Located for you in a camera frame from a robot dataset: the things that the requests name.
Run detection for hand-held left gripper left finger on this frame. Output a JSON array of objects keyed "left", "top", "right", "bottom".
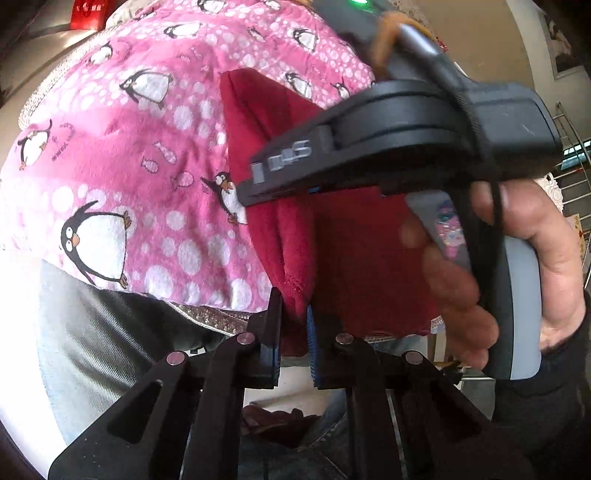
[{"left": 47, "top": 287, "right": 283, "bottom": 480}]

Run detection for person's blue jeans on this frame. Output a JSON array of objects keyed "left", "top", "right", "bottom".
[{"left": 239, "top": 392, "right": 370, "bottom": 480}]

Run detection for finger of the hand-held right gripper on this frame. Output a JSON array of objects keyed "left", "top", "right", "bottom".
[{"left": 237, "top": 126, "right": 385, "bottom": 208}]

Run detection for pink penguin print blanket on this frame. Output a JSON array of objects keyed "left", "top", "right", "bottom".
[{"left": 0, "top": 0, "right": 385, "bottom": 334}]

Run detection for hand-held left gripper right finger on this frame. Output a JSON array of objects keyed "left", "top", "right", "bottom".
[{"left": 305, "top": 305, "right": 536, "bottom": 480}]

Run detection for person's right hand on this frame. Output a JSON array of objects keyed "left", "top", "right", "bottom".
[{"left": 399, "top": 178, "right": 590, "bottom": 371}]

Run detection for dark red sweater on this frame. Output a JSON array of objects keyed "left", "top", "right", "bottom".
[{"left": 219, "top": 69, "right": 445, "bottom": 366}]

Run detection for person's left hand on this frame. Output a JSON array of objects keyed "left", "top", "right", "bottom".
[{"left": 242, "top": 402, "right": 320, "bottom": 446}]

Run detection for metal railing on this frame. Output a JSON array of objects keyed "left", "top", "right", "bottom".
[{"left": 549, "top": 102, "right": 591, "bottom": 215}]

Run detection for red bag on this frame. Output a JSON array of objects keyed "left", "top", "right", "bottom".
[{"left": 71, "top": 0, "right": 114, "bottom": 31}]

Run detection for framed picture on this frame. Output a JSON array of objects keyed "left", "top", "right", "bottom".
[{"left": 539, "top": 9, "right": 583, "bottom": 80}]

